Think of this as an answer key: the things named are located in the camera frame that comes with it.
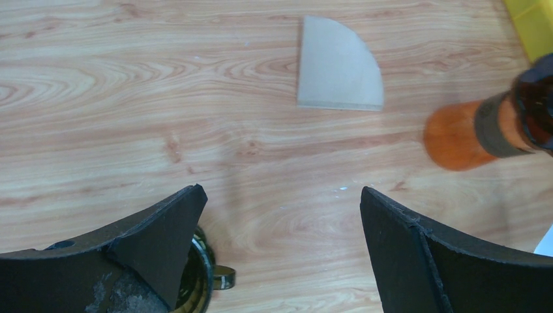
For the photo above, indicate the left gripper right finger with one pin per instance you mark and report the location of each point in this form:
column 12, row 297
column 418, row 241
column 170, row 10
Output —
column 422, row 265

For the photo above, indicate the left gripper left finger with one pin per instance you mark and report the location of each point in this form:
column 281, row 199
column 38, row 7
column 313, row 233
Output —
column 140, row 258

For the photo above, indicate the white paper coffee filter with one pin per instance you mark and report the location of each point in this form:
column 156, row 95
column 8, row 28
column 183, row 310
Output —
column 545, row 246

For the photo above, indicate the brown plastic coffee dripper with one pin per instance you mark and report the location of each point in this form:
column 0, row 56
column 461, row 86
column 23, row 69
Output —
column 532, row 95

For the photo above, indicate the olive plastic coffee dripper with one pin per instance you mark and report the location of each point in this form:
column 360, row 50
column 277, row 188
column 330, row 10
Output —
column 202, row 276

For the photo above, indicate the brown paper coffee filter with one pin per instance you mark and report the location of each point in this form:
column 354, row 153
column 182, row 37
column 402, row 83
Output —
column 337, row 71

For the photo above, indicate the yellow plastic tray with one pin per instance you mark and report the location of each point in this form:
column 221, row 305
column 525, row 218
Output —
column 532, row 20

